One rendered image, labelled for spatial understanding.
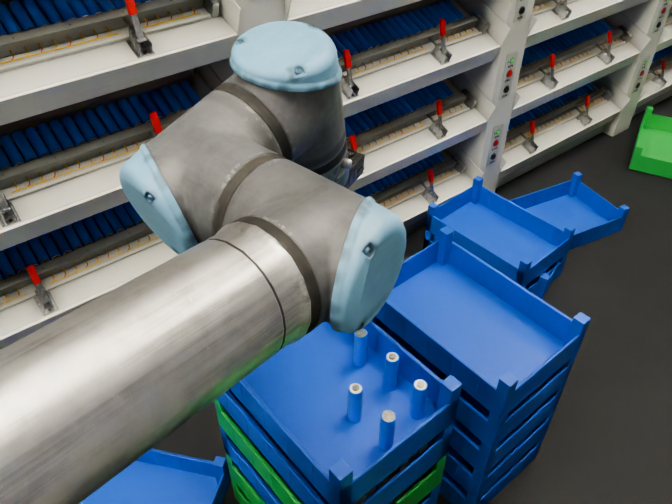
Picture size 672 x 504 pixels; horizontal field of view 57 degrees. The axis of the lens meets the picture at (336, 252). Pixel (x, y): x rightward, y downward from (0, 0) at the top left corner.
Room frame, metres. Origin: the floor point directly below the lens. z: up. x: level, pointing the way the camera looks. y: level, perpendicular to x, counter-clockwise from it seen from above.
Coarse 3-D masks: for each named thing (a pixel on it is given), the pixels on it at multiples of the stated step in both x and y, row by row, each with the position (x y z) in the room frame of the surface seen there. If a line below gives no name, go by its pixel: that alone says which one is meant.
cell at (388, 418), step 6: (384, 414) 0.43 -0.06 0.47; (390, 414) 0.43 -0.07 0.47; (384, 420) 0.43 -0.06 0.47; (390, 420) 0.43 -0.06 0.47; (384, 426) 0.42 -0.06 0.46; (390, 426) 0.42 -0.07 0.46; (384, 432) 0.42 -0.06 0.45; (390, 432) 0.42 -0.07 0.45; (384, 438) 0.42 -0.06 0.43; (390, 438) 0.42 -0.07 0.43; (384, 444) 0.42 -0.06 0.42; (390, 444) 0.42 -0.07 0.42; (384, 450) 0.42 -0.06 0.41
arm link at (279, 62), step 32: (256, 32) 0.52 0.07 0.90; (288, 32) 0.52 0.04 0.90; (320, 32) 0.52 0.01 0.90; (256, 64) 0.48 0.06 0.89; (288, 64) 0.48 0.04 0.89; (320, 64) 0.48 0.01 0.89; (256, 96) 0.46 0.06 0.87; (288, 96) 0.47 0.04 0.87; (320, 96) 0.48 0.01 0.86; (288, 128) 0.45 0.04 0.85; (320, 128) 0.48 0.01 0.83; (320, 160) 0.49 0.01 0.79
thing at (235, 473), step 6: (228, 456) 0.56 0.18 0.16; (228, 462) 0.57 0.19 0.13; (234, 468) 0.55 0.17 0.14; (234, 474) 0.55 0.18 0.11; (240, 474) 0.54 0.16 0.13; (234, 480) 0.56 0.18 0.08; (240, 480) 0.54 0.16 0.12; (246, 480) 0.53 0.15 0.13; (240, 486) 0.54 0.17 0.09; (246, 486) 0.52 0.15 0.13; (252, 486) 0.55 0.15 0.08; (246, 492) 0.53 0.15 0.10; (252, 492) 0.51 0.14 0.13; (252, 498) 0.51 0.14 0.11; (258, 498) 0.50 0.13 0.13
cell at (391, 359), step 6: (390, 354) 0.53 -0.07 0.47; (396, 354) 0.53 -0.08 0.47; (390, 360) 0.52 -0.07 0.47; (396, 360) 0.52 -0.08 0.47; (390, 366) 0.51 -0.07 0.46; (396, 366) 0.52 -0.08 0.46; (384, 372) 0.52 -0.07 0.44; (390, 372) 0.51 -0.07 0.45; (396, 372) 0.52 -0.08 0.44; (384, 378) 0.52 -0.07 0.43; (390, 378) 0.51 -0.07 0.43; (396, 378) 0.52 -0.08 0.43; (384, 384) 0.52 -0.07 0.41; (390, 384) 0.51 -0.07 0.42; (396, 384) 0.52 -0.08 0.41; (390, 390) 0.51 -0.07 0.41
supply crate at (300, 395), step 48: (336, 336) 0.61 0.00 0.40; (384, 336) 0.57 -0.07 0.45; (240, 384) 0.49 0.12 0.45; (288, 384) 0.53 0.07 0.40; (336, 384) 0.53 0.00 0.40; (432, 384) 0.50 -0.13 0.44; (288, 432) 0.42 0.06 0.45; (336, 432) 0.45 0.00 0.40; (432, 432) 0.44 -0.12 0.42; (336, 480) 0.35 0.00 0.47
